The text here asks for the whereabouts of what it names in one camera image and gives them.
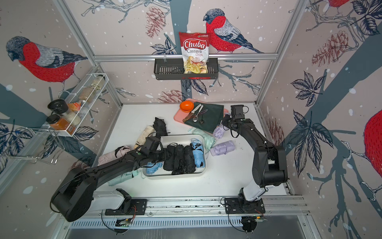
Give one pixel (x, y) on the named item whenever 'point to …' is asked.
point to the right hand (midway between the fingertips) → (223, 119)
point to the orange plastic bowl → (186, 106)
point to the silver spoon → (195, 118)
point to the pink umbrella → (121, 151)
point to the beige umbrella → (145, 133)
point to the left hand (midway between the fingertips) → (172, 152)
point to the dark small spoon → (202, 121)
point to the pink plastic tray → (181, 115)
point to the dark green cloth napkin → (210, 117)
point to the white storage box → (182, 140)
